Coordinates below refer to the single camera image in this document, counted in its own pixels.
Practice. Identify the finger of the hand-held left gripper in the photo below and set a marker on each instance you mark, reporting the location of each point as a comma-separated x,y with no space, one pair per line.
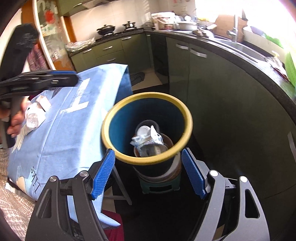
62,72
64,82

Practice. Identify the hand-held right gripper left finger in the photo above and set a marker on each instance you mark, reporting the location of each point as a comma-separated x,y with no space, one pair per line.
103,176

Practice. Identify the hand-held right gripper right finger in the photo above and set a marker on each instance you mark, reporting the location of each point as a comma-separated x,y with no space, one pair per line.
194,176

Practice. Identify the red paper bucket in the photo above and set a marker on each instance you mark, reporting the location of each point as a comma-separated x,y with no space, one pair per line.
167,141

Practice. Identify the silver white snack wrapper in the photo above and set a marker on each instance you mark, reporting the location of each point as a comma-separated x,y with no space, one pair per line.
148,139

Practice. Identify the blue bin with yellow rim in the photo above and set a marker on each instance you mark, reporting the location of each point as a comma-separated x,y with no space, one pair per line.
124,120

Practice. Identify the person's left hand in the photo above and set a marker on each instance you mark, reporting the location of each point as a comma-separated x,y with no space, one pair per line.
17,125

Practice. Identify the checked apron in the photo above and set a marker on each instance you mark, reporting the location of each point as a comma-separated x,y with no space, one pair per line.
37,59

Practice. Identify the grey metal table leg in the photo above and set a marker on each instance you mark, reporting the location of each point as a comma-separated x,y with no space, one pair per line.
122,185

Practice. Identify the glass sliding door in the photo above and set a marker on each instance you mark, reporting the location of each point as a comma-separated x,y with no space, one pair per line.
49,34

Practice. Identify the clear plastic bag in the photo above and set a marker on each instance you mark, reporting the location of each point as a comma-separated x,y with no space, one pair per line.
79,45

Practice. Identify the crumpled white wrapper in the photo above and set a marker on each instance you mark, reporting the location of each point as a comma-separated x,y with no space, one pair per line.
34,117

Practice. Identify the blue tablecloth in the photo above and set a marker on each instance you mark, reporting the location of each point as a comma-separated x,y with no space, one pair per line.
69,139

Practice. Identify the dark red cloth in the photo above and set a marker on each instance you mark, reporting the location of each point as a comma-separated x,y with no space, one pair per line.
113,227

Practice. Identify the black wok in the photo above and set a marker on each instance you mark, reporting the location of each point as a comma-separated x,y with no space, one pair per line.
106,29

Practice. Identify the green upper cabinets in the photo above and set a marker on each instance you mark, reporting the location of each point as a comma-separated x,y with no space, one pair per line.
69,7

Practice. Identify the black gas stove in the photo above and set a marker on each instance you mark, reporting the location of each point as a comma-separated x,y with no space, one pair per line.
120,33

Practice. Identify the grey patterned paper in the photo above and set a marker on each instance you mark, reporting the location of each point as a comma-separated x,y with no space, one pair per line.
22,139

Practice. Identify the dark slipper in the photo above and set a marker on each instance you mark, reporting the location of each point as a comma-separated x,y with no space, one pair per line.
137,77

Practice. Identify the small steel pot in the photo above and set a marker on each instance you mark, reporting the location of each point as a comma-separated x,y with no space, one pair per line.
129,26

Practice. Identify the white plastic bucket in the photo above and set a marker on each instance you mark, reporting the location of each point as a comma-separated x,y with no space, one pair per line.
163,22

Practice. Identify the black kitchen countertop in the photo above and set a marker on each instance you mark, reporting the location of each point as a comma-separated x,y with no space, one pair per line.
254,69

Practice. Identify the white casserole pot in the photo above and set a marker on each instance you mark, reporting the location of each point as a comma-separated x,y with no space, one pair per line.
187,26

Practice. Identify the steel kitchen sink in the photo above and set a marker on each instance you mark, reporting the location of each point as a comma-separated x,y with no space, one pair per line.
247,49

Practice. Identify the soap dispenser bottle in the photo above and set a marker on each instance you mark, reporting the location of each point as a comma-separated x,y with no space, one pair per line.
276,58

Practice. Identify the green plastic basket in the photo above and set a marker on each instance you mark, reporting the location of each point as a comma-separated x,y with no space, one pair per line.
291,67

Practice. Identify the tall steel faucet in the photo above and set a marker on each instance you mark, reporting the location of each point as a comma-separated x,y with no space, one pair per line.
233,30

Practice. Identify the kitchen window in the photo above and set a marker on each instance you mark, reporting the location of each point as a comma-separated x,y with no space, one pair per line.
266,16

